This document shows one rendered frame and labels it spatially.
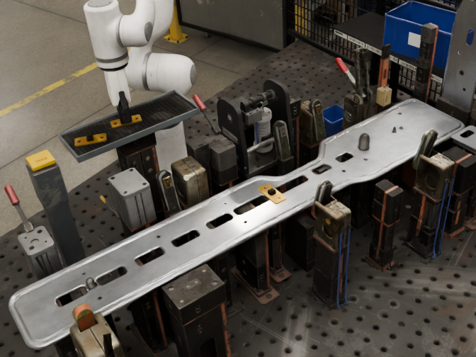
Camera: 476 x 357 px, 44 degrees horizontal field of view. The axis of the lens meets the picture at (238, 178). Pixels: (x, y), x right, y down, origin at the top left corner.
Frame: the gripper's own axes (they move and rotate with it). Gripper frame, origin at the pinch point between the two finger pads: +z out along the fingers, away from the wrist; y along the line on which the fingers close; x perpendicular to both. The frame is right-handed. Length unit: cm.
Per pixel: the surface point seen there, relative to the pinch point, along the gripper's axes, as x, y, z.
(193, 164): 13.9, 16.2, 10.6
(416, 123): 85, 14, 19
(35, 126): -41, -211, 118
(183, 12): 84, -287, 93
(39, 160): -24.3, 8.6, 2.5
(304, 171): 44, 22, 19
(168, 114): 11.7, 1.3, 2.5
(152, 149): 5.3, 3.5, 11.4
